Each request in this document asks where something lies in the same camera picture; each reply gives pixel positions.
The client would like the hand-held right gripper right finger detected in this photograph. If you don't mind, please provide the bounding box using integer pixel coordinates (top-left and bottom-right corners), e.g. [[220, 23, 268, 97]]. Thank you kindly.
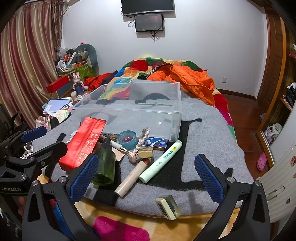
[[193, 153, 274, 241]]

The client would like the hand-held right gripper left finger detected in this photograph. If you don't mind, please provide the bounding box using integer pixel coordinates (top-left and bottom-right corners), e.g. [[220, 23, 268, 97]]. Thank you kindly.
[[21, 153, 102, 241]]

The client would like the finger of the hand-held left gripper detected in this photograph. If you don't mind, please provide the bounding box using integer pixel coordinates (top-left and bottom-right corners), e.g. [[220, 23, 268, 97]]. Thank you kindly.
[[23, 133, 68, 169], [0, 126, 48, 151]]

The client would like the dark green pump bottle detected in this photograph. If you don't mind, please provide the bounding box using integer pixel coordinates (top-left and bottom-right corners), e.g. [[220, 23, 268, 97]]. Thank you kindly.
[[91, 137, 116, 187]]

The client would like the red zip pouch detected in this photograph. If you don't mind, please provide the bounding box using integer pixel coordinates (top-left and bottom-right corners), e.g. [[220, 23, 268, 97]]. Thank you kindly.
[[59, 116, 107, 173]]

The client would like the white tape roll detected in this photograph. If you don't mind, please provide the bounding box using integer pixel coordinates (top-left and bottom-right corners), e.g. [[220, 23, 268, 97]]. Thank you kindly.
[[139, 140, 183, 184]]

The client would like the cream square compact case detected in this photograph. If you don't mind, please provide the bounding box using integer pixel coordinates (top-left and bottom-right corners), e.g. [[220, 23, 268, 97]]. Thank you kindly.
[[155, 195, 181, 220]]

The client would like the pink braided cord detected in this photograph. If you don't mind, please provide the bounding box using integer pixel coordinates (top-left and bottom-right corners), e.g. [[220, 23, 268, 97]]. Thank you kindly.
[[128, 127, 151, 163]]

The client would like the beige eraser block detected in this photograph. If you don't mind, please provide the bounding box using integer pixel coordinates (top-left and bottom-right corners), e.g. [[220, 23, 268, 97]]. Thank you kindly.
[[138, 148, 153, 158]]

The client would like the clear plastic storage box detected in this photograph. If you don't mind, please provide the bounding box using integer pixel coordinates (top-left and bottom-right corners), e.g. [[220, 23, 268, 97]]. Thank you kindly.
[[72, 80, 183, 142]]

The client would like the black office chair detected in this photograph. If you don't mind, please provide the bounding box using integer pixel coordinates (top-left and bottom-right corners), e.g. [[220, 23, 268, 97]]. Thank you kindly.
[[0, 103, 28, 144]]

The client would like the cream paper packet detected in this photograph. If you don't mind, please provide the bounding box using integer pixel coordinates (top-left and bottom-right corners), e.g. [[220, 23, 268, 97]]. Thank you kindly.
[[56, 110, 70, 124]]

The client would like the blue notebook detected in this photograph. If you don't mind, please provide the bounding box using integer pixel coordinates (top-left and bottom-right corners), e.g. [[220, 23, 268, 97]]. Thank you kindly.
[[43, 97, 73, 114]]

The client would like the grey blanket black pattern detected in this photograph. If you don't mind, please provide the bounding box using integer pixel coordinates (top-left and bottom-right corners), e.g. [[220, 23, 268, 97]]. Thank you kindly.
[[32, 80, 255, 218]]

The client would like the red long box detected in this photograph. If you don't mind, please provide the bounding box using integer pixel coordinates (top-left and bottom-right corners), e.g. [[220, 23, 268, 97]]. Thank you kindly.
[[46, 75, 71, 94]]

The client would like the pink clog shoe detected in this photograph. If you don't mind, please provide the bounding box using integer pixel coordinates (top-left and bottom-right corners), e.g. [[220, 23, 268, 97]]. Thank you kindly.
[[256, 152, 268, 172]]

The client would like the small blue box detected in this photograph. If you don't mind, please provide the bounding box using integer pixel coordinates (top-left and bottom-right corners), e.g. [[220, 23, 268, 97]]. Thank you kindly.
[[142, 137, 168, 151]]

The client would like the pink bunny toy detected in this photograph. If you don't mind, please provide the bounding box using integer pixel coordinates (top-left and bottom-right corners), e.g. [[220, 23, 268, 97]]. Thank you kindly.
[[72, 72, 84, 92]]

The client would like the white slatted board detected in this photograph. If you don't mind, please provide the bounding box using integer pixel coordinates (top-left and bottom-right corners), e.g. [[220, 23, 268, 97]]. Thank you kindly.
[[255, 148, 296, 224]]

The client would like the striped pink curtain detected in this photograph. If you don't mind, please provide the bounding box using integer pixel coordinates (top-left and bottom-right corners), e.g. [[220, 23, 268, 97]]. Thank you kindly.
[[0, 2, 67, 130]]

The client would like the white bag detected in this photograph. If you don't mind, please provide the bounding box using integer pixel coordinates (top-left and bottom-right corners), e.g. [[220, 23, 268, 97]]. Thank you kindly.
[[265, 123, 283, 142]]

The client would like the green patterned box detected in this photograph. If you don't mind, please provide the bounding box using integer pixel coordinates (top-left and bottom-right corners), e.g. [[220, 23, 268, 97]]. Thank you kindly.
[[69, 65, 96, 79]]

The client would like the red cloth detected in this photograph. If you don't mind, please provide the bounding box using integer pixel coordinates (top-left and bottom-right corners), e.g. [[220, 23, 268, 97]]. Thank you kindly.
[[84, 73, 114, 91]]

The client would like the white wardrobe door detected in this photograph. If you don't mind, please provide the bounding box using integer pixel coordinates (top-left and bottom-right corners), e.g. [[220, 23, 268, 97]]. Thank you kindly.
[[269, 102, 296, 166]]

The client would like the dark purple cloth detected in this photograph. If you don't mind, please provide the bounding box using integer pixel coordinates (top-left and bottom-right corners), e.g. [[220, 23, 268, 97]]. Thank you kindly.
[[102, 71, 119, 86]]

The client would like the orange jacket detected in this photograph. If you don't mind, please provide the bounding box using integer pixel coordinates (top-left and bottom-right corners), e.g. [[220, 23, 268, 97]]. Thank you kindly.
[[146, 65, 215, 107]]

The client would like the wooden wardrobe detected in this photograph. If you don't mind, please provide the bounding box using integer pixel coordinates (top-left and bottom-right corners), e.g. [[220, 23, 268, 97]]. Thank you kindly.
[[255, 7, 296, 167]]

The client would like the small black wall monitor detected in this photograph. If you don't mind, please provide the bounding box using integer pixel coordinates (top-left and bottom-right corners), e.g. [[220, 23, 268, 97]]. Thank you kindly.
[[134, 13, 164, 32]]

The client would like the black wall television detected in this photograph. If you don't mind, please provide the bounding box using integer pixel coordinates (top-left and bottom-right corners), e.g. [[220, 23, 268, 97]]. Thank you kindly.
[[121, 0, 175, 16]]

